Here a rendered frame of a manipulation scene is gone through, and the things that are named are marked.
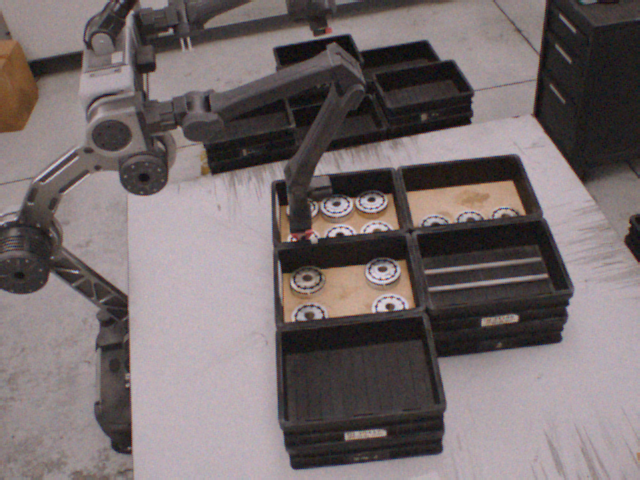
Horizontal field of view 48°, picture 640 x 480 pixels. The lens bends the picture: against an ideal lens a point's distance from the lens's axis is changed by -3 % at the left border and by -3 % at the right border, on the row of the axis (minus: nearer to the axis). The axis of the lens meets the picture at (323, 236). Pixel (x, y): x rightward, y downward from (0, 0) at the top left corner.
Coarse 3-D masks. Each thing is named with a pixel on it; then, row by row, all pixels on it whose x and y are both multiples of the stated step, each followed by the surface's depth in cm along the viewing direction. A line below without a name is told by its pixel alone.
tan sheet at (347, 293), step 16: (336, 272) 218; (352, 272) 217; (288, 288) 215; (336, 288) 214; (352, 288) 213; (368, 288) 212; (400, 288) 211; (288, 304) 211; (336, 304) 209; (352, 304) 209; (368, 304) 208; (288, 320) 207
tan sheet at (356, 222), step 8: (352, 200) 240; (392, 200) 238; (280, 208) 240; (320, 208) 239; (392, 208) 236; (320, 216) 236; (352, 216) 235; (360, 216) 234; (384, 216) 233; (392, 216) 233; (288, 224) 234; (320, 224) 233; (328, 224) 233; (336, 224) 233; (352, 224) 232; (360, 224) 232; (392, 224) 230; (288, 232) 232; (320, 232) 231
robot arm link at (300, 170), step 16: (336, 96) 179; (352, 96) 175; (320, 112) 186; (336, 112) 183; (320, 128) 187; (336, 128) 188; (304, 144) 194; (320, 144) 192; (304, 160) 196; (288, 176) 203; (304, 176) 200
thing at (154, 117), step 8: (136, 96) 171; (136, 104) 168; (144, 104) 172; (152, 104) 171; (160, 104) 172; (168, 104) 172; (136, 112) 167; (144, 112) 170; (152, 112) 170; (160, 112) 171; (168, 112) 171; (144, 120) 169; (152, 120) 170; (160, 120) 171; (168, 120) 172; (144, 128) 171; (152, 128) 171; (160, 128) 172; (168, 128) 174; (176, 128) 174; (144, 136) 172; (152, 136) 175; (152, 144) 174
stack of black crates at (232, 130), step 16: (256, 112) 337; (272, 112) 339; (288, 112) 320; (224, 128) 334; (240, 128) 333; (256, 128) 332; (272, 128) 330; (288, 128) 312; (208, 144) 309; (224, 144) 311; (240, 144) 314; (256, 144) 316; (272, 144) 317; (288, 144) 319; (208, 160) 318; (224, 160) 317; (240, 160) 318; (256, 160) 321; (272, 160) 323
